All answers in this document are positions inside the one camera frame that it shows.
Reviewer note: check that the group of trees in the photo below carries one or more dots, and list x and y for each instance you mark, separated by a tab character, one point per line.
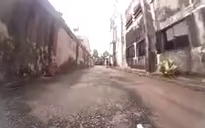
97	55

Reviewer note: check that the pale building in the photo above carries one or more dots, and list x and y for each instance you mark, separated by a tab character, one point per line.
118	50

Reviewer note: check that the brown dirt lane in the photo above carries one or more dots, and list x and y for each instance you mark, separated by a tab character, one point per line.
100	95

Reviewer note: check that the concrete pole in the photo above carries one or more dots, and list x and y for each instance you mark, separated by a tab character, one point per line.
150	40

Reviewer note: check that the yellow-green plant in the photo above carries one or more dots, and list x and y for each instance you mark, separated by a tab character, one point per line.
168	67

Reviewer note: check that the robot's own part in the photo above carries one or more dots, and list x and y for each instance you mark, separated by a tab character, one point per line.
140	126

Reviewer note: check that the raised concrete kerb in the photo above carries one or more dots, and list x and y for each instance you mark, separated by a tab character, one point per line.
190	82

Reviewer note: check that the grey building with dark windows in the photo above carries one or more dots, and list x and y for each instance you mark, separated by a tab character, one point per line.
185	20

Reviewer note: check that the long weathered reddish wall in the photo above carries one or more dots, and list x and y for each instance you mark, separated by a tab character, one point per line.
65	46

